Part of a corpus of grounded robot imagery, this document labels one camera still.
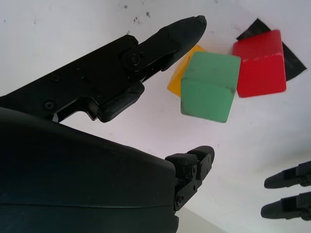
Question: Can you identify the black tape strip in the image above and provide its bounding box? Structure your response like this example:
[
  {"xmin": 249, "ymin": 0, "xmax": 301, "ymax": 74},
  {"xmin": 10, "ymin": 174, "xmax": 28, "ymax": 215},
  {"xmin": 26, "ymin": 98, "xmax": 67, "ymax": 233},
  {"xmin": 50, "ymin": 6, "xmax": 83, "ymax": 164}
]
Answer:
[{"xmin": 236, "ymin": 18, "xmax": 307, "ymax": 82}]

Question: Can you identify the yellow wooden cube block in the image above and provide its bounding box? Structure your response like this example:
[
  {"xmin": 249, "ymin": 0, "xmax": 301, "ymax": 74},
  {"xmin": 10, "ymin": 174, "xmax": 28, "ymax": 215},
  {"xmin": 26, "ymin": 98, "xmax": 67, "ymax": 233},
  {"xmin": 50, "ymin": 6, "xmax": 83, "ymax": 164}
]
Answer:
[{"xmin": 167, "ymin": 45, "xmax": 207, "ymax": 98}]

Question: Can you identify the red wooden cube block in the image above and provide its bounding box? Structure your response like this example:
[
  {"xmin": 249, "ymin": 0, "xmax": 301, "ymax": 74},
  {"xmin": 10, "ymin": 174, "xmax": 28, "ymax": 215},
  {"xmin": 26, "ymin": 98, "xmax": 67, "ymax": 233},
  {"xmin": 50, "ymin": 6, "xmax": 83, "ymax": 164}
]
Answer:
[{"xmin": 232, "ymin": 29, "xmax": 287, "ymax": 99}]

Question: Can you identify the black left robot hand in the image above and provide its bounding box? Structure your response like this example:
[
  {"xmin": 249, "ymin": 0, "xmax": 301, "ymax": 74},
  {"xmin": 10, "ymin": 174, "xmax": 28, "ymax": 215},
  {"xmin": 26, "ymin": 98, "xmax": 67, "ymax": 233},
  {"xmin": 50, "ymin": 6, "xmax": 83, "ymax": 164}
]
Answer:
[{"xmin": 260, "ymin": 160, "xmax": 311, "ymax": 220}]

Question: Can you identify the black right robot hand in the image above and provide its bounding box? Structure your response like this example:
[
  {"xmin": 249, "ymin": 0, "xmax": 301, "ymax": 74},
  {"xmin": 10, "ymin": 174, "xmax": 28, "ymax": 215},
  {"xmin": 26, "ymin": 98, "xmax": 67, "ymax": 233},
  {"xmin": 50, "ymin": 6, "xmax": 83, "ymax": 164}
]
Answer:
[{"xmin": 0, "ymin": 15, "xmax": 216, "ymax": 233}]

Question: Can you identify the green wooden cube block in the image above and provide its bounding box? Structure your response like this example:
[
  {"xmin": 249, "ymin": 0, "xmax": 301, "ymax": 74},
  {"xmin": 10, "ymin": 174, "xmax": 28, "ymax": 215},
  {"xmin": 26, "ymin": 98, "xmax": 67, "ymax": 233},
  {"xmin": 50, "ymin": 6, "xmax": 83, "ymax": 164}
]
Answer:
[{"xmin": 180, "ymin": 51, "xmax": 242, "ymax": 124}]

